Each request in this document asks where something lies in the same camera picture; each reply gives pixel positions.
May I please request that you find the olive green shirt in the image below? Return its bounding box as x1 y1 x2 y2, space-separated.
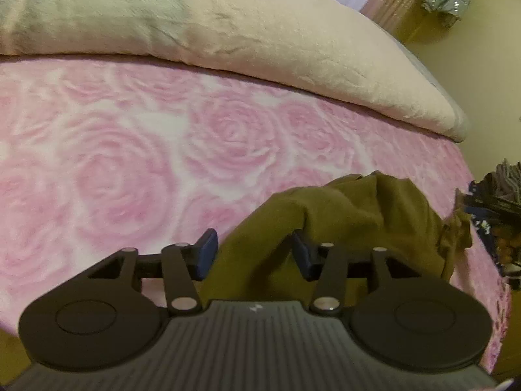
200 171 472 303

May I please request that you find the stack of green folded clothes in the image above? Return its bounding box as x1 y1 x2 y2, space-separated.
456 161 520 290

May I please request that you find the pink floral bed blanket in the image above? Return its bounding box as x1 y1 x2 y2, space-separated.
0 54 512 375

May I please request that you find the grey and cream duvet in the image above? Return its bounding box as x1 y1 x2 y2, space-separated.
1 0 469 142

